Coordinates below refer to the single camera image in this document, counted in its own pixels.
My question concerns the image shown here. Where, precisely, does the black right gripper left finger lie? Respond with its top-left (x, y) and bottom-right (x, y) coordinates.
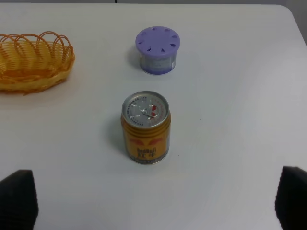
top-left (0, 170), bottom-right (38, 230)

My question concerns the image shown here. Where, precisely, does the gold Red Bull can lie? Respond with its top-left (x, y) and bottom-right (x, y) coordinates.
top-left (120, 91), bottom-right (171, 165)

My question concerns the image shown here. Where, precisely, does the purple lid air freshener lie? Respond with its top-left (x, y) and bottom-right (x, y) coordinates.
top-left (135, 26), bottom-right (180, 75)

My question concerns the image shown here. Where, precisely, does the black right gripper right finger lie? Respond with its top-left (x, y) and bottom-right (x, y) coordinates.
top-left (275, 166), bottom-right (307, 230)

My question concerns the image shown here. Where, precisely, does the orange woven plastic basket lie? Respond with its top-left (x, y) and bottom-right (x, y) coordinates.
top-left (0, 31), bottom-right (75, 94)

